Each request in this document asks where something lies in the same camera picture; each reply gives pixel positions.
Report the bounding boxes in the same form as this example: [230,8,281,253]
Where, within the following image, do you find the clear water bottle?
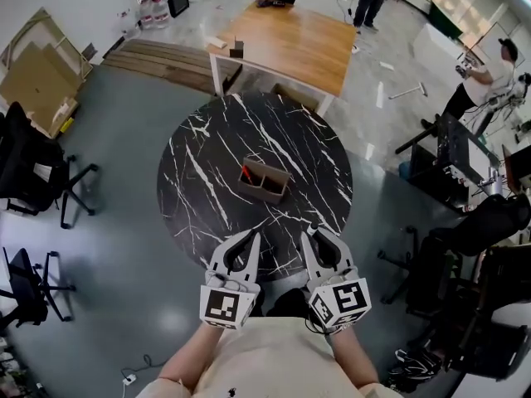
[151,0,172,29]
[138,0,157,31]

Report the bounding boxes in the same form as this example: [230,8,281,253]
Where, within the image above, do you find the black mesh office chair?
[0,246,77,332]

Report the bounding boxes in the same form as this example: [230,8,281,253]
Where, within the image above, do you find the person's black trouser leg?
[248,288,321,319]

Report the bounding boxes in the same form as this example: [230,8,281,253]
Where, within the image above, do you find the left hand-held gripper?
[199,230,262,331]

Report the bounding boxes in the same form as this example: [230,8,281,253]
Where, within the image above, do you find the black marble round table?
[156,91,354,282]

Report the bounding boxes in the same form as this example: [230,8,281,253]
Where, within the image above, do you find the black rectangular table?
[393,111,499,214]

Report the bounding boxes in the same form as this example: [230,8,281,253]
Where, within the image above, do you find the small black box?
[228,36,246,60]

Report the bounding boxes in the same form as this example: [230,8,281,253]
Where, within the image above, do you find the cardboard sheets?
[0,6,95,139]

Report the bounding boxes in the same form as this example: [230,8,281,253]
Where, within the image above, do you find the black striped backpack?
[387,346,444,390]

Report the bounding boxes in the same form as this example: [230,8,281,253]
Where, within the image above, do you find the brown cardboard divider box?
[236,157,293,206]

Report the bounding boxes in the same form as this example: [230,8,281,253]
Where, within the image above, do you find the person's left forearm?
[157,321,226,394]

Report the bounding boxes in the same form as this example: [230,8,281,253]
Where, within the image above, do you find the white stick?
[387,81,429,100]

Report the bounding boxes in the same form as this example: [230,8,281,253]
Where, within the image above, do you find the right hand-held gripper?
[299,229,372,335]

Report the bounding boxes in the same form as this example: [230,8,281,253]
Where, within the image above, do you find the person's beige shirt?
[135,316,404,398]

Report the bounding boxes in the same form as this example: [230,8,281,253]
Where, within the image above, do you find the tall black office chair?
[0,101,101,230]

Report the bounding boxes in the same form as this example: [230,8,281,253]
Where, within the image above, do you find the wooden rectangular table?
[204,2,358,118]

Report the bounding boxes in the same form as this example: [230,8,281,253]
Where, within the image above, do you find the wooden floor planks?
[100,37,244,96]

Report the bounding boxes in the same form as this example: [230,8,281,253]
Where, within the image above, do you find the person's right forearm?
[329,325,381,390]

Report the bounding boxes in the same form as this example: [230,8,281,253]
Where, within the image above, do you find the black cable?
[119,353,168,379]

